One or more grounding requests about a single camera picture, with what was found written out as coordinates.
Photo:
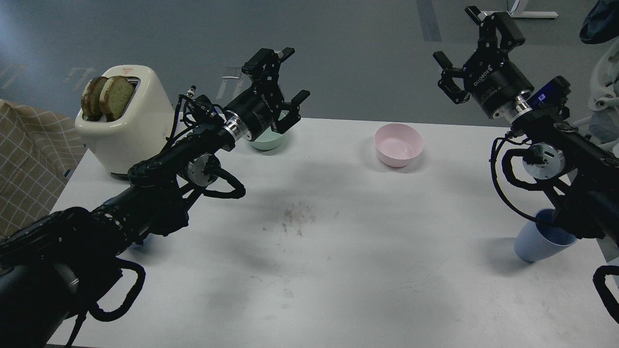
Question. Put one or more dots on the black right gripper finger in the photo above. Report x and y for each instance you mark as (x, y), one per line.
(447, 80)
(498, 34)

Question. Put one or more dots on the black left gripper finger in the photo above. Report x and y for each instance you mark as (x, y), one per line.
(289, 113)
(266, 62)

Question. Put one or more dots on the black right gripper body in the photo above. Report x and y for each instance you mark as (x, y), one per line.
(493, 80)

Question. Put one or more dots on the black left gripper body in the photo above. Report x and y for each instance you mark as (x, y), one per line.
(261, 107)

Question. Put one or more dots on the blue cup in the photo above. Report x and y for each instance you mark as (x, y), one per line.
(141, 241)
(536, 241)

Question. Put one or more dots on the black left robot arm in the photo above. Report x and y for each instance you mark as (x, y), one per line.
(67, 264)

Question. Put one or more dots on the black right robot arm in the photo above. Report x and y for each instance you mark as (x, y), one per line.
(579, 178)

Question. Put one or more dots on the white desk foot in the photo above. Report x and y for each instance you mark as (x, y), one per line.
(518, 10)

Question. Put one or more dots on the green bowl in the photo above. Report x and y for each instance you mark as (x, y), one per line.
(269, 140)

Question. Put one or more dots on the pink bowl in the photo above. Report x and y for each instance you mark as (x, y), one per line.
(397, 145)

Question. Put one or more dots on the dark blue fabric item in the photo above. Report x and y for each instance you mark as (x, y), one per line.
(601, 24)

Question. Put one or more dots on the white office chair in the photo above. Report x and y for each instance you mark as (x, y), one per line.
(602, 124)

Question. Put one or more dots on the cream white toaster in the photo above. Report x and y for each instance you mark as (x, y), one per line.
(142, 130)

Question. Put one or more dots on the right toast slice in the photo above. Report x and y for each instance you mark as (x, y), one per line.
(115, 97)

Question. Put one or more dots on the toast slice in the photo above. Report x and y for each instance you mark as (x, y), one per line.
(115, 97)
(90, 99)

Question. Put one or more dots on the left toast slice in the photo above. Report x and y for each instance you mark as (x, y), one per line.
(90, 99)

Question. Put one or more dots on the beige checkered cloth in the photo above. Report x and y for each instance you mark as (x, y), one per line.
(39, 150)

